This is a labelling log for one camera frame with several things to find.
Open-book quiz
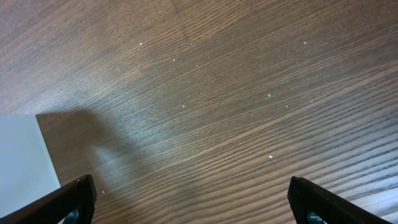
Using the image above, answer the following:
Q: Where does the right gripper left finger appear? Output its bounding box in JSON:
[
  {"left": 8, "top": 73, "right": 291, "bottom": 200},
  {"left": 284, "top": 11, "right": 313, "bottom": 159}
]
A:
[{"left": 1, "top": 174, "right": 97, "bottom": 224}]

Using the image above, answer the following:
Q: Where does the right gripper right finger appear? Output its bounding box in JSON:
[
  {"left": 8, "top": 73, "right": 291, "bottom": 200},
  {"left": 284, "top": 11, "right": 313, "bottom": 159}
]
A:
[{"left": 287, "top": 176, "right": 391, "bottom": 224}]

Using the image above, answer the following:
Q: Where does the white cardboard box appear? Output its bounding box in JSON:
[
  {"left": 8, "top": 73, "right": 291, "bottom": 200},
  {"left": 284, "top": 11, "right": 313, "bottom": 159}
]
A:
[{"left": 1, "top": 115, "right": 60, "bottom": 217}]

